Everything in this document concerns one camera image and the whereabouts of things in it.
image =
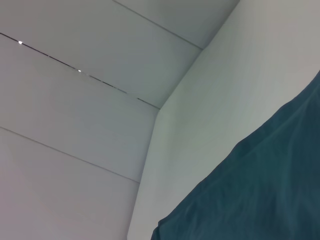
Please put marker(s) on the blue short-sleeved shirt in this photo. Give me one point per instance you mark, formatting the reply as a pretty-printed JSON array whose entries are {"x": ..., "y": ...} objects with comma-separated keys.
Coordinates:
[{"x": 250, "y": 187}]

